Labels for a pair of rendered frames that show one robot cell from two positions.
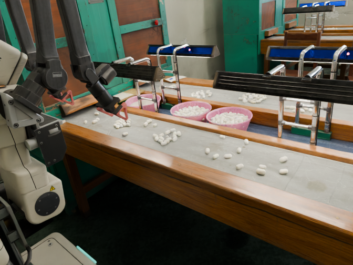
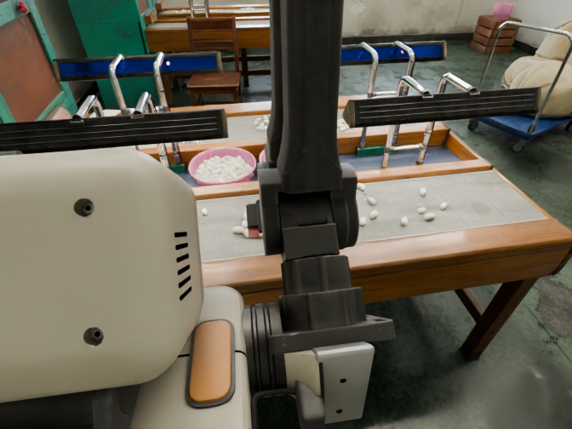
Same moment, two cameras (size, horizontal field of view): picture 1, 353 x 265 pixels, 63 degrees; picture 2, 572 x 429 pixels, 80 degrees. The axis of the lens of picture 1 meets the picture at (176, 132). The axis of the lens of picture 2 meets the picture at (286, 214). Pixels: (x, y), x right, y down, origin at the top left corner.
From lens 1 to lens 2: 1.06 m
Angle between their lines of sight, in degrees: 46
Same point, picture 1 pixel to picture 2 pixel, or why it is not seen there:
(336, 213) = (540, 226)
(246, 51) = (127, 49)
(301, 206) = (517, 236)
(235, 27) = (94, 10)
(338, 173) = (471, 186)
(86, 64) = not seen: hidden behind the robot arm
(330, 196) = (501, 212)
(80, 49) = not seen: hidden behind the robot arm
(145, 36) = (14, 39)
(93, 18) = not seen: outside the picture
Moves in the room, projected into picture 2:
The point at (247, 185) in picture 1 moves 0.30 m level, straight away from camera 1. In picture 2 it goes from (454, 240) to (378, 192)
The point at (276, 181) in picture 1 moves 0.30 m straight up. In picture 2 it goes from (452, 220) to (486, 139)
